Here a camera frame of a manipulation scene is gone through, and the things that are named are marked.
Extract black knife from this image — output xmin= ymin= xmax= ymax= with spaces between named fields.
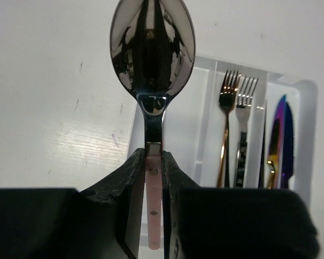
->
xmin=258 ymin=99 xmax=267 ymax=188

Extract iridescent rainbow knife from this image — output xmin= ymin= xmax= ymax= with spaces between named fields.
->
xmin=266 ymin=95 xmax=286 ymax=189

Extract silver fork with black handle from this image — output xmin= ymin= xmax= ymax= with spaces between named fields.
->
xmin=234 ymin=76 xmax=259 ymax=188

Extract copper fork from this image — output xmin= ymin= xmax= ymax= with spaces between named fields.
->
xmin=217 ymin=70 xmax=240 ymax=188

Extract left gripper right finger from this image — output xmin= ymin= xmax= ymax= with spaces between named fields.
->
xmin=162 ymin=152 xmax=320 ymax=258

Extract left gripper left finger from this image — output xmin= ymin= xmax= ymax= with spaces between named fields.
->
xmin=0 ymin=148 xmax=144 ymax=258

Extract blue knife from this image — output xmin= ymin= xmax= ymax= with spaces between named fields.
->
xmin=280 ymin=102 xmax=295 ymax=189

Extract white three-compartment cutlery tray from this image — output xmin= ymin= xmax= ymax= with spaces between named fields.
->
xmin=125 ymin=54 xmax=319 ymax=248

